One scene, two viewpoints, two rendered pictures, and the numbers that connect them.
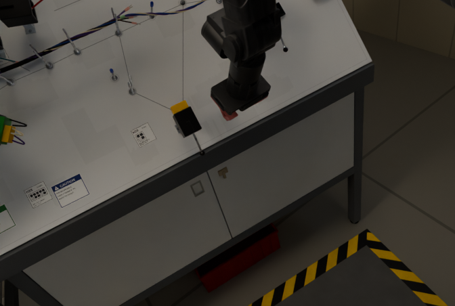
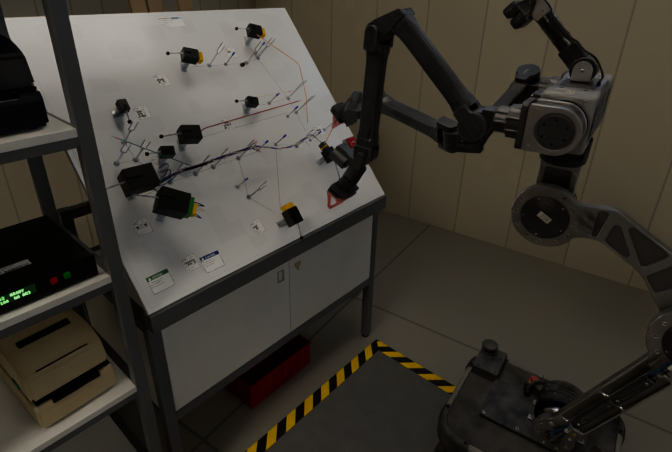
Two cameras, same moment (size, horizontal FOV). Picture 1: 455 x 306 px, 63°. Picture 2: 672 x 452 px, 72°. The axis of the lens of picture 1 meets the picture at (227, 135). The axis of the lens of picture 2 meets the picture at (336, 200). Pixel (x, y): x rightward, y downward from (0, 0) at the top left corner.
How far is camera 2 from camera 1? 1.01 m
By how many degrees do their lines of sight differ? 30
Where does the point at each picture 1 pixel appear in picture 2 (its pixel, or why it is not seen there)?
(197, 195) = (279, 282)
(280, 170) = (328, 271)
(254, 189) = (311, 285)
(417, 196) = (407, 313)
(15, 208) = (174, 271)
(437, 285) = (433, 367)
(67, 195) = (210, 265)
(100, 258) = (209, 331)
